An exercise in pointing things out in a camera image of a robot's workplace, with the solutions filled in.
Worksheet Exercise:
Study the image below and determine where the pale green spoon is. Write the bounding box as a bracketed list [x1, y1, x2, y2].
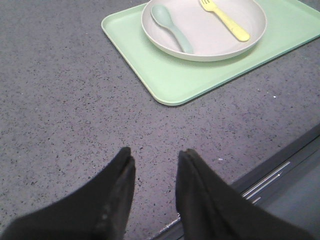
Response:
[150, 4, 194, 54]

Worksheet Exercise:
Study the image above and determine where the yellow plastic fork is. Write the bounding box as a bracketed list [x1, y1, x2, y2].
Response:
[199, 0, 251, 42]

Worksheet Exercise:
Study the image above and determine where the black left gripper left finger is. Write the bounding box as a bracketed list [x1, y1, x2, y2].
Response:
[1, 147, 136, 240]

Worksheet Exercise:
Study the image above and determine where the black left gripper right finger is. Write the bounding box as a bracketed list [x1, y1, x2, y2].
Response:
[175, 149, 313, 240]

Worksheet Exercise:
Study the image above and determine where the white round plate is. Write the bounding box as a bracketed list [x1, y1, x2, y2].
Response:
[141, 0, 267, 62]

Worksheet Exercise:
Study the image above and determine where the light green tray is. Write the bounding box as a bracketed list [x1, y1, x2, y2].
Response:
[101, 0, 320, 106]

